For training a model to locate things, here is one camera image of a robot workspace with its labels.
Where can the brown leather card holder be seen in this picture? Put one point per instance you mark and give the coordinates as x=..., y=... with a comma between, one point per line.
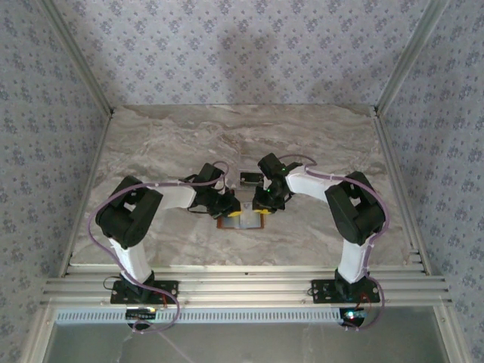
x=246, y=223

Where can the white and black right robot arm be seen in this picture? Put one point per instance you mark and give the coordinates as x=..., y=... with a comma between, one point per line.
x=310, y=185

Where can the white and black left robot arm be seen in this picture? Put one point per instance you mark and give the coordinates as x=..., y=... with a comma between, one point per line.
x=177, y=196

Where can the grey metal panel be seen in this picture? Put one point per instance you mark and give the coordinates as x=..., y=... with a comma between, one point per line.
x=264, y=344

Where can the small controller circuit board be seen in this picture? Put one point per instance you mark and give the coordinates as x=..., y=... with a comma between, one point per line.
x=140, y=313
x=353, y=315

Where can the aluminium front frame rails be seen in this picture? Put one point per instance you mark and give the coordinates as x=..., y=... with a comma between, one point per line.
x=246, y=287

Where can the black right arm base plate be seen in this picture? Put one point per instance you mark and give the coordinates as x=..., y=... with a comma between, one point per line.
x=321, y=291

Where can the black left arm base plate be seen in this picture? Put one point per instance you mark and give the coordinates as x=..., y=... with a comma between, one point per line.
x=166, y=289

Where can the aluminium side rail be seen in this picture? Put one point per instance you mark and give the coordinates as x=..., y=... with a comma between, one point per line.
x=390, y=159
x=89, y=189

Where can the aluminium corner post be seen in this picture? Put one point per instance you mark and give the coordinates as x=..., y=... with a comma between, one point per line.
x=410, y=56
x=81, y=64

